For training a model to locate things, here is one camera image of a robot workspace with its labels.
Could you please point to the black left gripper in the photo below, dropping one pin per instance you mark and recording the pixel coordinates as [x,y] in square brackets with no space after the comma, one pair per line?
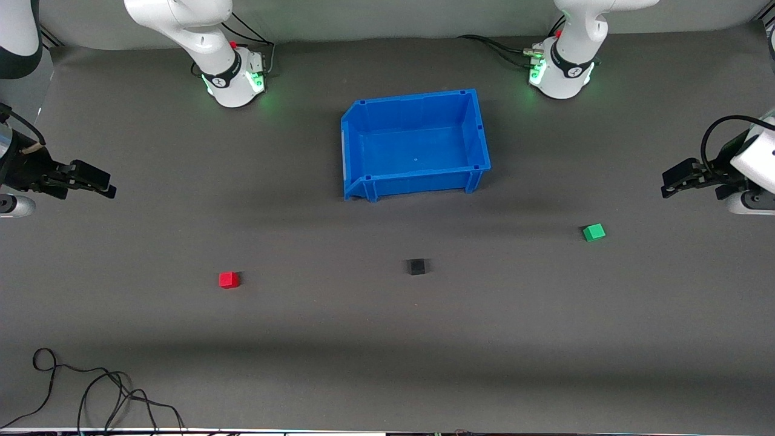
[720,172]

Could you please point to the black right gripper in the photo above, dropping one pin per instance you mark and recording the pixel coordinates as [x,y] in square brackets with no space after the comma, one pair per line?
[25,168]

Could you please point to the green cube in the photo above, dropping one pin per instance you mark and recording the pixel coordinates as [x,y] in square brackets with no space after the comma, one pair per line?
[594,233]

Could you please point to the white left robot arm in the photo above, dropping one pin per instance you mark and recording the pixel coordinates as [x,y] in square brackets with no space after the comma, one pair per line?
[569,36]

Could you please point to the blue plastic storage bin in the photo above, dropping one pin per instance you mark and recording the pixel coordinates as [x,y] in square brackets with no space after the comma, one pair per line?
[418,151]

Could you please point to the dark grey table cloth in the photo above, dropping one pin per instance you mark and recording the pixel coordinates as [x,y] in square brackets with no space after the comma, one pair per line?
[387,363]

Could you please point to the red cube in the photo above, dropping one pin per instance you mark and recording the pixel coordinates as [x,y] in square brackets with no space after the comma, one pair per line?
[229,280]

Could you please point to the black cube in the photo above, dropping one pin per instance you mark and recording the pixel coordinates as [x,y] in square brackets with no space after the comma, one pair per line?
[416,267]

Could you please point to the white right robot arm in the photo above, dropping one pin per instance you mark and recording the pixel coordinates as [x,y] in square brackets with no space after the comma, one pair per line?
[206,36]

